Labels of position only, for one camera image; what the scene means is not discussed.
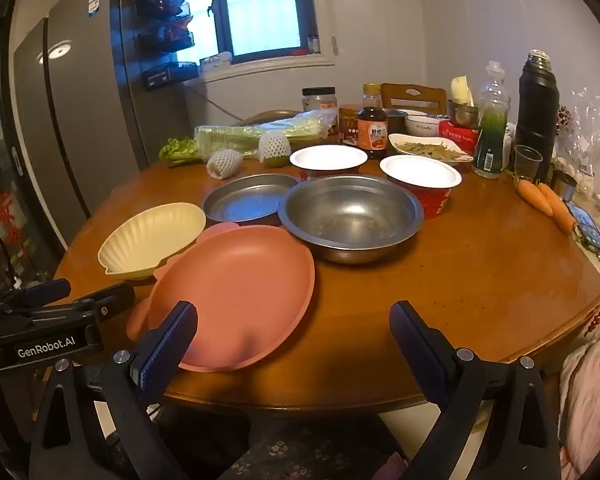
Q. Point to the pale yellow utensil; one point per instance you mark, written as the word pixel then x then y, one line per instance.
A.
pixel 461 90

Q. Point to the foam net wrapped fruit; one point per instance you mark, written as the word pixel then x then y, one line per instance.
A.
pixel 224 164

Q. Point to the green liquid plastic bottle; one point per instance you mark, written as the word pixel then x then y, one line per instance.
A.
pixel 491 140

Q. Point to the dark metal pot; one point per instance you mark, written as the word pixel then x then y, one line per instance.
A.
pixel 397 122

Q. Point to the clear plastic jar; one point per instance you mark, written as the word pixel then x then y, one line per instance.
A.
pixel 319 100

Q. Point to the pickle jar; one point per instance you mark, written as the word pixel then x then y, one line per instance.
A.
pixel 348 125

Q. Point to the clear plastic bag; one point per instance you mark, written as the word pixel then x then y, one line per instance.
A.
pixel 587 125

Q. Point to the dark sauce bottle orange label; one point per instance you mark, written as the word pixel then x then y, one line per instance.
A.
pixel 372 135

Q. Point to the black thermos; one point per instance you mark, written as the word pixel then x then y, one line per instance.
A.
pixel 537 110

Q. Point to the person's floral trousers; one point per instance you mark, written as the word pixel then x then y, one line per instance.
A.
pixel 305 452

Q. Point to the white ceramic bowl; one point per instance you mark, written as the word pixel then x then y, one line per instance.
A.
pixel 426 127

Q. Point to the red instant noodle bowl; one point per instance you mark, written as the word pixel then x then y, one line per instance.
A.
pixel 420 172
pixel 328 157

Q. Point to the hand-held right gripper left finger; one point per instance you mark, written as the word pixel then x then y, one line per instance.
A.
pixel 172 340

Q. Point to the bagged celery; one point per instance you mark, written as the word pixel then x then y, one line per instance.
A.
pixel 240 136

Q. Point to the small jar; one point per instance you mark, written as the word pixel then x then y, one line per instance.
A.
pixel 313 45

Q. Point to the curved back wooden chair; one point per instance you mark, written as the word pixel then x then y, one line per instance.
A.
pixel 270 116

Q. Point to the yellow-lid glass jar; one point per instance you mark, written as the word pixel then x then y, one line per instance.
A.
pixel 372 95

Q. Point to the green fruit in foam net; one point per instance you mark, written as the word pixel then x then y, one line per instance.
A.
pixel 274 146

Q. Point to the pink plate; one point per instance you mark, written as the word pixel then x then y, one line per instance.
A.
pixel 240 290

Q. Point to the wooden chair with cutout back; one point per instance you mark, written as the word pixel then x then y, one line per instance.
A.
pixel 415 102

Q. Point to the dark glass cabinet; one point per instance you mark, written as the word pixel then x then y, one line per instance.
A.
pixel 0 125

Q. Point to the smartphone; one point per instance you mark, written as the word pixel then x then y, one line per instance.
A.
pixel 587 227

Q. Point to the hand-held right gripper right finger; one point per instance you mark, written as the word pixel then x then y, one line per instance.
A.
pixel 415 340

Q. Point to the black magnetic shelf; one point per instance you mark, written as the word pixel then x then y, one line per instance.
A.
pixel 170 76
pixel 165 37
pixel 162 7

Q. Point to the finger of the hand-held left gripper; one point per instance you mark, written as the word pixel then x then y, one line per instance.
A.
pixel 110 299
pixel 45 291

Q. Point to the blue patterned bowl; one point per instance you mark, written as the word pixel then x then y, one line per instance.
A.
pixel 437 117

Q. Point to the large steel bowl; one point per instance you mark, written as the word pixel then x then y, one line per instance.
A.
pixel 350 220

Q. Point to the small steel bowl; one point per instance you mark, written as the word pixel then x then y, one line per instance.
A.
pixel 464 116

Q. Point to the white dish of vegetables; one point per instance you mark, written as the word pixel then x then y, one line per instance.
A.
pixel 425 149

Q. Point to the white box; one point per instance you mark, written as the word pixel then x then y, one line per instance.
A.
pixel 216 61

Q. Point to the pink floral cloth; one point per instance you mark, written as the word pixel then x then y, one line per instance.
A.
pixel 590 400

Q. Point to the cream shell-shaped bowl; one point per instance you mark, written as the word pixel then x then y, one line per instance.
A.
pixel 150 240

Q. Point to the grey refrigerator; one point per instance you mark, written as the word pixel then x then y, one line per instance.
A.
pixel 80 110

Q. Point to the red tissue box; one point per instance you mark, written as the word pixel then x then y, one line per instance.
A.
pixel 457 136

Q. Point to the small steel cup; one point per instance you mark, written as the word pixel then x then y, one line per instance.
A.
pixel 562 185

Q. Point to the window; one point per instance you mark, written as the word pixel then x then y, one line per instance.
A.
pixel 260 5

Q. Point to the round steel plate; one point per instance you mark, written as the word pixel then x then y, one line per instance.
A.
pixel 245 200

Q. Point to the clear plastic cup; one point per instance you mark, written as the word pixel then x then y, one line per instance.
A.
pixel 527 162

